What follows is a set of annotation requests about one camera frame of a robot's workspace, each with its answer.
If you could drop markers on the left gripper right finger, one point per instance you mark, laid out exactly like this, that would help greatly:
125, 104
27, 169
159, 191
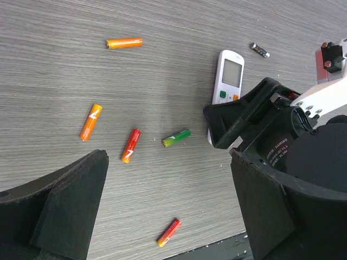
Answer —
285, 217

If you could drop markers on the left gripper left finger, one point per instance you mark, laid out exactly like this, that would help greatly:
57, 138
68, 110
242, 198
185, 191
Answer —
53, 217

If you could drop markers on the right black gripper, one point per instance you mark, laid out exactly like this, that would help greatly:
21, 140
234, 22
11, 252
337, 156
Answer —
271, 125

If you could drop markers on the white remote control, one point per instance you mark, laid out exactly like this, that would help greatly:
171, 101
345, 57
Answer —
229, 75

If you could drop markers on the green battery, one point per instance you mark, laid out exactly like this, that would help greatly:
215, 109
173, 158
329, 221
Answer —
175, 138

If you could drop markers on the black battery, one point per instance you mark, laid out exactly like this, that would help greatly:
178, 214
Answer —
255, 47

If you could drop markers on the red orange battery middle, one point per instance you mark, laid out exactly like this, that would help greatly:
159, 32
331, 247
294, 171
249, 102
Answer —
131, 145

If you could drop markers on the red orange battery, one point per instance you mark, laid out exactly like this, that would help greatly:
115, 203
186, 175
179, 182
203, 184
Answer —
131, 145
169, 232

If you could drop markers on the red orange battery lower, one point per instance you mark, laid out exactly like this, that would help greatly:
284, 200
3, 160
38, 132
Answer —
169, 232

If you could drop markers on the orange battery upper left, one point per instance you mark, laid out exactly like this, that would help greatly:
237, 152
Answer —
124, 43

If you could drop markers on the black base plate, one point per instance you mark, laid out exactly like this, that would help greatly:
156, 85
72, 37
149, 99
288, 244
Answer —
235, 247

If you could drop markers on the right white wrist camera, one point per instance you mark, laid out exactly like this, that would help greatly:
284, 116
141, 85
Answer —
330, 91

